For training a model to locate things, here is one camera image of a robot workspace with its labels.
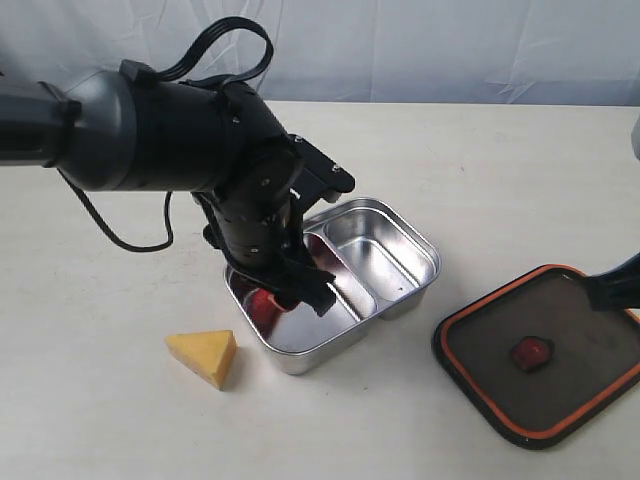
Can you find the light blue backdrop cloth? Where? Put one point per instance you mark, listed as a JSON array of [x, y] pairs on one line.
[[496, 52]]

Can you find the steel two-compartment lunch box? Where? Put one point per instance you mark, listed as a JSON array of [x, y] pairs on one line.
[[382, 268]]

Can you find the dark transparent lid orange valve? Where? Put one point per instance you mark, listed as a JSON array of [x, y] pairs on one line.
[[534, 358]]

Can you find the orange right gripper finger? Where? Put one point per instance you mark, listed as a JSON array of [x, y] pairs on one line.
[[616, 289]]

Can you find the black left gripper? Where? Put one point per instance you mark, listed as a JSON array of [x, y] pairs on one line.
[[259, 229]]

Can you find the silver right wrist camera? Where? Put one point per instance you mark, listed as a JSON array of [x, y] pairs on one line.
[[635, 139]]

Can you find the yellow cheese wedge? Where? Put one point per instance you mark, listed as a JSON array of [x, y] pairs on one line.
[[208, 354]]

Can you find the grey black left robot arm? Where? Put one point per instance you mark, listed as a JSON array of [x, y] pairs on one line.
[[225, 148]]

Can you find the red sausage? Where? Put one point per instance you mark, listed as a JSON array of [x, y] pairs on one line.
[[263, 309]]

